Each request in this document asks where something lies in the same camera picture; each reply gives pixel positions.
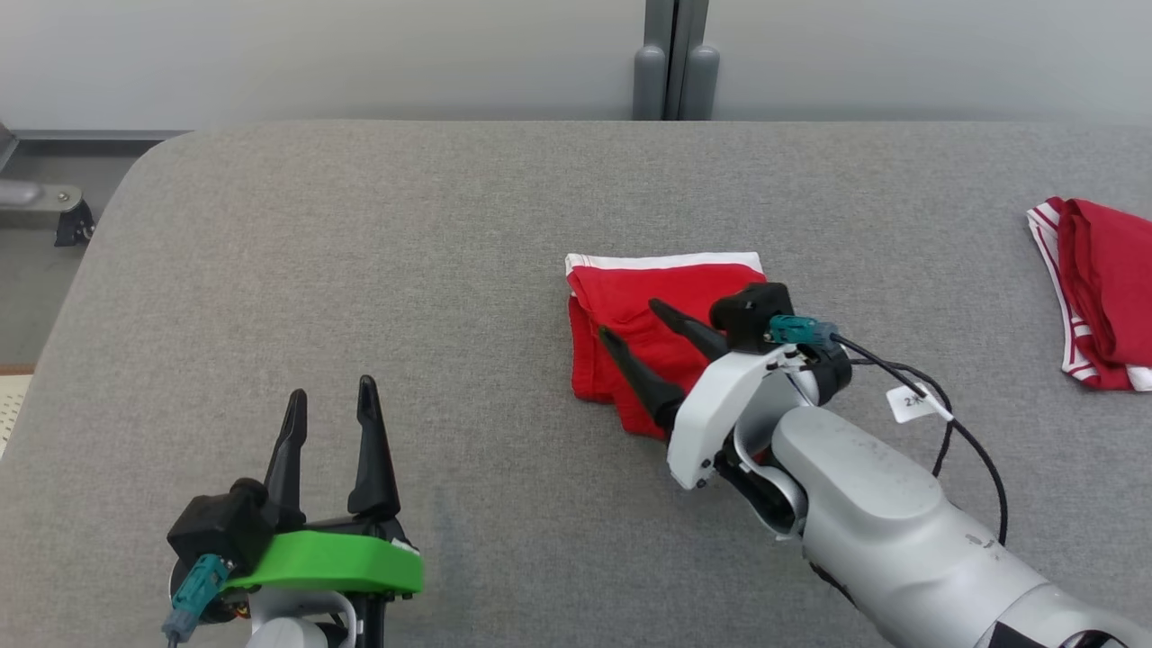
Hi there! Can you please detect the red jersey with white sleeves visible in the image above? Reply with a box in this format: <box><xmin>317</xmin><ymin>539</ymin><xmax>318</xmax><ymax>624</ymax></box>
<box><xmin>1026</xmin><ymin>196</ymin><xmax>1152</xmax><ymax>392</ymax></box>

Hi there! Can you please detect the white cable label tag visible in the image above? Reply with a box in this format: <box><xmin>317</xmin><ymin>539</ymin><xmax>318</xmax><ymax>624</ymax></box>
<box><xmin>886</xmin><ymin>382</ymin><xmax>953</xmax><ymax>424</ymax></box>

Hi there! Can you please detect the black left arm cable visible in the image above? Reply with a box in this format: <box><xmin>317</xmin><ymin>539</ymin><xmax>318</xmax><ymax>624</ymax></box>
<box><xmin>162</xmin><ymin>553</ymin><xmax>230</xmax><ymax>648</ymax></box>

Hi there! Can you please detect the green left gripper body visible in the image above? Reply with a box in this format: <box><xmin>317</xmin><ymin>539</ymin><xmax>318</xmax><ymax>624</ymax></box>
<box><xmin>225</xmin><ymin>517</ymin><xmax>424</xmax><ymax>597</ymax></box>

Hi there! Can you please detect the black caster foot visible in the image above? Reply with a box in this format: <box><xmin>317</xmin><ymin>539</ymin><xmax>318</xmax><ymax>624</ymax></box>
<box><xmin>54</xmin><ymin>200</ymin><xmax>96</xmax><ymax>248</ymax></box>

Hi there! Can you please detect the grey metal bar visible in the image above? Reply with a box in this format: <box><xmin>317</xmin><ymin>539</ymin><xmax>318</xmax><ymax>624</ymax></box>
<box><xmin>0</xmin><ymin>178</ymin><xmax>84</xmax><ymax>214</ymax></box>

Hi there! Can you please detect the beige perforated panel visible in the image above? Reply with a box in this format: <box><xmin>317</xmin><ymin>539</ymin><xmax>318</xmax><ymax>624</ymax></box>
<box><xmin>0</xmin><ymin>364</ymin><xmax>37</xmax><ymax>455</ymax></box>

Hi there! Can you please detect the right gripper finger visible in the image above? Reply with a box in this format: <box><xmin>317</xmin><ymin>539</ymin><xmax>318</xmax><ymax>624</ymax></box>
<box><xmin>598</xmin><ymin>327</ymin><xmax>685</xmax><ymax>431</ymax></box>
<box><xmin>648</xmin><ymin>299</ymin><xmax>730</xmax><ymax>361</ymax></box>

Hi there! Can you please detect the grey metal partition post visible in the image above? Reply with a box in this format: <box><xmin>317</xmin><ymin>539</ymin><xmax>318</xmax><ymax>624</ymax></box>
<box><xmin>633</xmin><ymin>0</ymin><xmax>721</xmax><ymax>121</ymax></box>

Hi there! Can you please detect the red garment with white waistband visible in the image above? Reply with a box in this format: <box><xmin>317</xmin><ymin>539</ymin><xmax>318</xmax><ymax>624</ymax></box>
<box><xmin>565</xmin><ymin>252</ymin><xmax>766</xmax><ymax>442</ymax></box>

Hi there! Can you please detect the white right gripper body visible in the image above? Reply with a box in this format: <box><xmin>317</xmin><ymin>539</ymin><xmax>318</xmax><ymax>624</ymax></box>
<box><xmin>668</xmin><ymin>346</ymin><xmax>811</xmax><ymax>491</ymax></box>

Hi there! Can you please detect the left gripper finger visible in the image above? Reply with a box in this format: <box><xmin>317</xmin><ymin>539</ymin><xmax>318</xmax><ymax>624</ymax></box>
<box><xmin>347</xmin><ymin>375</ymin><xmax>401</xmax><ymax>518</ymax></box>
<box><xmin>264</xmin><ymin>389</ymin><xmax>309</xmax><ymax>527</ymax></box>

